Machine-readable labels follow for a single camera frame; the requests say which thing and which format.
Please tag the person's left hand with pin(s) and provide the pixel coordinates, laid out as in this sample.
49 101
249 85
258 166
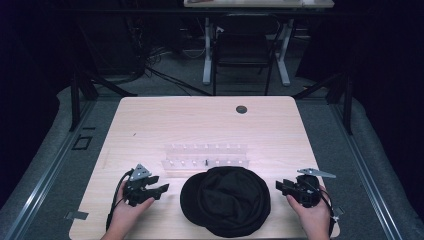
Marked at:
128 210

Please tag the black metal stand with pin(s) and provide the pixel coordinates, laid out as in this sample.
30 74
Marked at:
333 96
90 90

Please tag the white-legged desk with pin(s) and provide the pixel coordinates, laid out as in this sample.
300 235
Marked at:
256 20

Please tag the grey tape strip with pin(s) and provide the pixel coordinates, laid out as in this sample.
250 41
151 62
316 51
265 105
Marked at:
77 215
338 212

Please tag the black cap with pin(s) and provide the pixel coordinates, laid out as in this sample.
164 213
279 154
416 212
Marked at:
225 201

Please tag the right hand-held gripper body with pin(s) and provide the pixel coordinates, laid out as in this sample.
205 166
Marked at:
308 190

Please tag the person's right hand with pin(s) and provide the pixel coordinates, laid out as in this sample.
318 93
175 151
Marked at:
311 216

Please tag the black folding chair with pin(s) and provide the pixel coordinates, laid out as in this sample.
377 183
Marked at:
245 50

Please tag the clear acrylic rack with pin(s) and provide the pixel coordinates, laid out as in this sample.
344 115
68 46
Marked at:
205 159

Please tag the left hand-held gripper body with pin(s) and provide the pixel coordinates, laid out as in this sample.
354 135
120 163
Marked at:
137 190

